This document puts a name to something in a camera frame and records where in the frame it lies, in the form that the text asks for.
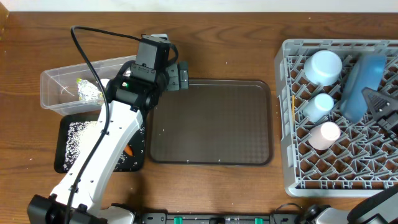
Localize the dark blue plate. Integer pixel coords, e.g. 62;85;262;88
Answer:
340;54;387;123

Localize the light blue cup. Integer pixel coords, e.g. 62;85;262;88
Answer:
303;93;334;123

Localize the pink cup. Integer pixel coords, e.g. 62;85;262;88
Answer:
308;121;341;151

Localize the light blue bowl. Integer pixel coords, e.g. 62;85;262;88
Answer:
303;50;343;86

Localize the white napkin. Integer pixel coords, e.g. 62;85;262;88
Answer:
100;69;131;89

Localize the orange carrot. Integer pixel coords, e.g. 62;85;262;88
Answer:
124;145;134;156

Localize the wooden chopstick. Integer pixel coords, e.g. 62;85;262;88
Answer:
292;95;295;127

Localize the aluminium foil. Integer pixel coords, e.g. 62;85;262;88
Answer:
76;78;103;101

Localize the white rice pile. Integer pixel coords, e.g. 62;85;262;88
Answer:
63;120;146;172

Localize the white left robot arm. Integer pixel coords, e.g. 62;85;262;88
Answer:
27;34;188;223

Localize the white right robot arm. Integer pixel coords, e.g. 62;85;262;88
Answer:
296;88;397;224

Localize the grey dishwasher rack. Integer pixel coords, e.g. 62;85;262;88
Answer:
274;39;397;197

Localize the black waste tray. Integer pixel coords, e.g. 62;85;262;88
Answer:
53;113;146;174

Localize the brown serving tray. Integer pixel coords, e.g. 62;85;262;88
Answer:
149;80;274;166

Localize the clear plastic bin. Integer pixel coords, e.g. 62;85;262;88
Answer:
39;55;137;116

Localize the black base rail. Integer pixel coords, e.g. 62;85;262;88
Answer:
108;203;312;224

